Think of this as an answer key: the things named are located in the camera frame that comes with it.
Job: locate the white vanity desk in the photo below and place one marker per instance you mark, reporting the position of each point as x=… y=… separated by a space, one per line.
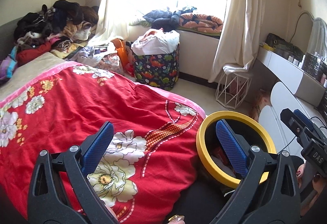
x=298 y=82

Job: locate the dinosaur print laundry basket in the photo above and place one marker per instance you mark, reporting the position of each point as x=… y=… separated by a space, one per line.
x=160 y=71

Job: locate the striped purple blue pillow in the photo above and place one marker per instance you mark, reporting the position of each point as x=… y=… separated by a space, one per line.
x=8 y=66

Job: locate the white wire side table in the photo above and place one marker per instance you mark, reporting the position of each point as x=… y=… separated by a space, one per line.
x=233 y=86

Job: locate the dark clothes pile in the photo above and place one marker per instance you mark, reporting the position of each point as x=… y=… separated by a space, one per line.
x=65 y=22

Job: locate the white round back chair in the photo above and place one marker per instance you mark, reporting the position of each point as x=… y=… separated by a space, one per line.
x=277 y=117

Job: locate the dark blue jacket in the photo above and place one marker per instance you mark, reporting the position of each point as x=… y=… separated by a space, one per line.
x=166 y=19

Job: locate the grey headboard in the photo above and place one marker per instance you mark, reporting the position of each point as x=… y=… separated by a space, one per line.
x=7 y=37

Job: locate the beige bed sheet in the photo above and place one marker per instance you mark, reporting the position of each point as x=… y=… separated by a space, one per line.
x=28 y=72

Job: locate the left hand painted nails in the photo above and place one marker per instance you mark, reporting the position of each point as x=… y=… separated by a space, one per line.
x=176 y=219

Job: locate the right cream curtain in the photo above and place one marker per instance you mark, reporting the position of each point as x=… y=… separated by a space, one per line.
x=239 y=40

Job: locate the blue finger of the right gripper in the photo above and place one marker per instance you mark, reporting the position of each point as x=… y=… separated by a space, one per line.
x=304 y=121

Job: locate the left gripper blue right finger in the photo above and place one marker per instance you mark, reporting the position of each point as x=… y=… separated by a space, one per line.
x=235 y=147

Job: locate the orange patterned folded blanket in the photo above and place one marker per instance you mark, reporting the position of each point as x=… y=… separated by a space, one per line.
x=203 y=23

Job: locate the red floral blanket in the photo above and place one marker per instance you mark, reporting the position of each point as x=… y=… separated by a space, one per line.
x=151 y=159

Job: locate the orange bag beside bed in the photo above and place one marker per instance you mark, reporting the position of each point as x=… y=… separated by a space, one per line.
x=120 y=47

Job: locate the yellow rimmed black trash bin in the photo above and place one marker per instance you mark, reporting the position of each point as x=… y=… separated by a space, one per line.
x=213 y=158

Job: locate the floral pink fabric bag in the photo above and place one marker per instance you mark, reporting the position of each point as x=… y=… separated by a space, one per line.
x=112 y=63

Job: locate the lavender white clothes heap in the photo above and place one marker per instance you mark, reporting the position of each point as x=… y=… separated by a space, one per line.
x=92 y=55

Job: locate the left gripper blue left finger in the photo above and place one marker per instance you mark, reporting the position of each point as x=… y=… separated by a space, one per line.
x=94 y=147

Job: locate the right hand painted nails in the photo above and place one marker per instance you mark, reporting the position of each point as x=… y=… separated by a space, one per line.
x=311 y=184

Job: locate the camouflage pouch on desk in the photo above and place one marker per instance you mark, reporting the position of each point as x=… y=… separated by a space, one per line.
x=283 y=48

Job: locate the white bag in basket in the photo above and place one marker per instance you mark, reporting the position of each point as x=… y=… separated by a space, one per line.
x=156 y=42

